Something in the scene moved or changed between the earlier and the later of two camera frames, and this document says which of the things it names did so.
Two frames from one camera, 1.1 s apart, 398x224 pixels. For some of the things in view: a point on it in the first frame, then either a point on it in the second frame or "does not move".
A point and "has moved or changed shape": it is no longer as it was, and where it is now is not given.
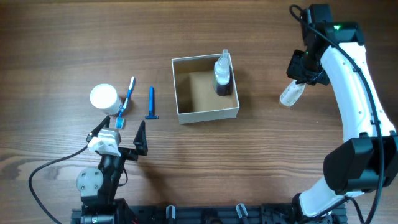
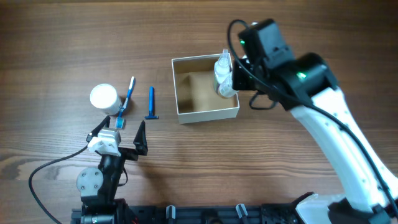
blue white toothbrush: (120, 122) does not move
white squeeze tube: (291, 93) has moved or changed shape
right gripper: (310, 76) -> (240, 76)
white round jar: (104, 97) does not move
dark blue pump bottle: (221, 80) does not move
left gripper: (125, 152) does not move
